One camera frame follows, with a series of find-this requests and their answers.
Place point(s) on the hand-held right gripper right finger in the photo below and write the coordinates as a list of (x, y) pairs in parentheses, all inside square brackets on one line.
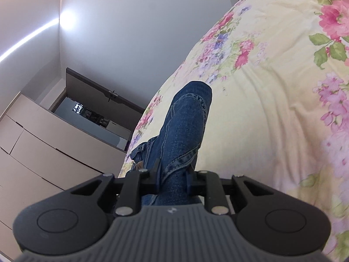
[(190, 182)]

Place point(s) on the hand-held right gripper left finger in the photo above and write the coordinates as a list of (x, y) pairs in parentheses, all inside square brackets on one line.
[(156, 181)]

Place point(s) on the blue denim pants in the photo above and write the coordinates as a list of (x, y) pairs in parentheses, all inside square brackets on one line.
[(182, 125)]

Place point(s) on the white background cabinet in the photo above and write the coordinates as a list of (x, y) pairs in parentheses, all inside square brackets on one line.
[(118, 131)]

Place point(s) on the floral yellow blanket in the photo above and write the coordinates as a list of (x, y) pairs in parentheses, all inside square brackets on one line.
[(272, 101)]

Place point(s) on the dark door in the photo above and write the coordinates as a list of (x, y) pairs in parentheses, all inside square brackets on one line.
[(90, 83)]

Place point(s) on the beige wardrobe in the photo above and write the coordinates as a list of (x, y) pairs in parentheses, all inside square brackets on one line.
[(41, 152)]

